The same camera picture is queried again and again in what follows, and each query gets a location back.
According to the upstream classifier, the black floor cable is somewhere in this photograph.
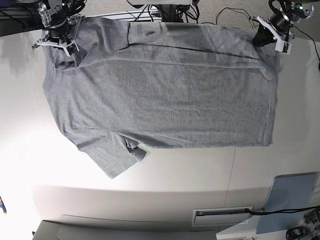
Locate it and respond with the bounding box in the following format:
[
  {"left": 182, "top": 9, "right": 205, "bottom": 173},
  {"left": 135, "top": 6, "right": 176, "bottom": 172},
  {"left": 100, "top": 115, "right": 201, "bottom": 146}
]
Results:
[{"left": 216, "top": 6, "right": 258, "bottom": 29}]

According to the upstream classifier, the blue orange tool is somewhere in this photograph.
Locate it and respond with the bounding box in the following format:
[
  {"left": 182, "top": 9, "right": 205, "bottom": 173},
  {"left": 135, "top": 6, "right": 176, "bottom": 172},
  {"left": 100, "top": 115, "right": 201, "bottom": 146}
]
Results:
[{"left": 0, "top": 197, "right": 7, "bottom": 215}]

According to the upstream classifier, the white cable tray box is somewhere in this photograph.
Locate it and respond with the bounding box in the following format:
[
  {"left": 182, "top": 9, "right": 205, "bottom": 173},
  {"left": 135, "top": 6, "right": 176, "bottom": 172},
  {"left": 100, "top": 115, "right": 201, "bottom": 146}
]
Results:
[{"left": 191, "top": 206, "right": 253, "bottom": 228}]

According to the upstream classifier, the grey T-shirt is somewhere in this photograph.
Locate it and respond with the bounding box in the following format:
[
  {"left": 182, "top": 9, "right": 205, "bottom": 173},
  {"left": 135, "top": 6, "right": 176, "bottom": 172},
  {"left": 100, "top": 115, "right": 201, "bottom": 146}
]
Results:
[{"left": 43, "top": 17, "right": 279, "bottom": 178}]

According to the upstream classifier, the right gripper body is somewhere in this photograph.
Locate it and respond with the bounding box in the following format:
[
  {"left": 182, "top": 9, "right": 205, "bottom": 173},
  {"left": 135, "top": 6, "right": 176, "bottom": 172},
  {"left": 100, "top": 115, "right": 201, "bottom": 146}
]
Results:
[{"left": 31, "top": 16, "right": 83, "bottom": 57}]

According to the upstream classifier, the black cable bottom right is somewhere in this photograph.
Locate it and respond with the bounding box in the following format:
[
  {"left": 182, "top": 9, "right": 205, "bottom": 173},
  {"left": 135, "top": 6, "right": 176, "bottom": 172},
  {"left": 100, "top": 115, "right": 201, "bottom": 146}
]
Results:
[{"left": 246, "top": 206, "right": 320, "bottom": 216}]

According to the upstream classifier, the black device bottom right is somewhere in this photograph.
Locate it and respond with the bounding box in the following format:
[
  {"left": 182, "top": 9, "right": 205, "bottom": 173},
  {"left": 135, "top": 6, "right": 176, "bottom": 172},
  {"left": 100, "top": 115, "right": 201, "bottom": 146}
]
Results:
[{"left": 285, "top": 226, "right": 309, "bottom": 240}]

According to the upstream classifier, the central black stand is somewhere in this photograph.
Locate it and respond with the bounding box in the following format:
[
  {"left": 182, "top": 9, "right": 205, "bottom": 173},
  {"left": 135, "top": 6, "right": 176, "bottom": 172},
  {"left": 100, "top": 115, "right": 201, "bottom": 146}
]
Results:
[{"left": 152, "top": 4, "right": 190, "bottom": 23}]

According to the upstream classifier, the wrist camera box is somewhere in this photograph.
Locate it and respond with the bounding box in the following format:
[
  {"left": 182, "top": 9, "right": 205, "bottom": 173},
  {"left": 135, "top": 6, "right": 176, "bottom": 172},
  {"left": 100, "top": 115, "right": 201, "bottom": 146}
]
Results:
[
  {"left": 66, "top": 42, "right": 79, "bottom": 57},
  {"left": 275, "top": 40, "right": 292, "bottom": 55}
]

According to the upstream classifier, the blue-grey board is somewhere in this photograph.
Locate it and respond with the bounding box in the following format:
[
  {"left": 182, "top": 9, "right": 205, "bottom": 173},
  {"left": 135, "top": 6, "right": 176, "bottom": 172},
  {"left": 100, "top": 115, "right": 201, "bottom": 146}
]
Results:
[{"left": 256, "top": 172, "right": 318, "bottom": 235}]

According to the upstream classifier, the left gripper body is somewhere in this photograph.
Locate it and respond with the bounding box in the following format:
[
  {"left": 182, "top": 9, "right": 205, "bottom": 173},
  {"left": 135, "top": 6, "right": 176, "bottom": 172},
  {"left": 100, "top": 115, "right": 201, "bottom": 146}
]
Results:
[{"left": 249, "top": 13, "right": 294, "bottom": 44}]

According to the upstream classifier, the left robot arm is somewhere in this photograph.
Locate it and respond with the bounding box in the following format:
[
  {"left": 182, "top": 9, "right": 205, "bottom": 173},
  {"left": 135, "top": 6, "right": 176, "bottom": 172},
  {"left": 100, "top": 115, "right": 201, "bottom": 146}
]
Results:
[{"left": 251, "top": 0, "right": 316, "bottom": 55}]

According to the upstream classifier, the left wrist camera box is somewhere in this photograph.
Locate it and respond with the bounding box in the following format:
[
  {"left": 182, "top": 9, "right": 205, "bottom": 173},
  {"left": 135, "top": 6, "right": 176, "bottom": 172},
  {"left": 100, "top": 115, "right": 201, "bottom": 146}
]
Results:
[{"left": 275, "top": 40, "right": 292, "bottom": 55}]

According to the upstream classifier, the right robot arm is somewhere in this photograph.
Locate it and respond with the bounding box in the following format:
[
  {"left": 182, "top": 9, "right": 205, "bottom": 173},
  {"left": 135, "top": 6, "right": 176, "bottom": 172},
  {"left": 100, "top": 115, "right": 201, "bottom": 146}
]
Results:
[{"left": 13, "top": 0, "right": 86, "bottom": 57}]

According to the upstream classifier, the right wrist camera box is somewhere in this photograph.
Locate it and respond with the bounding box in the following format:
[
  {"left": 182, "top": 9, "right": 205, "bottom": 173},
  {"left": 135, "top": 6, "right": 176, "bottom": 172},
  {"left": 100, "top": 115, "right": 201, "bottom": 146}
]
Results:
[{"left": 66, "top": 42, "right": 79, "bottom": 57}]

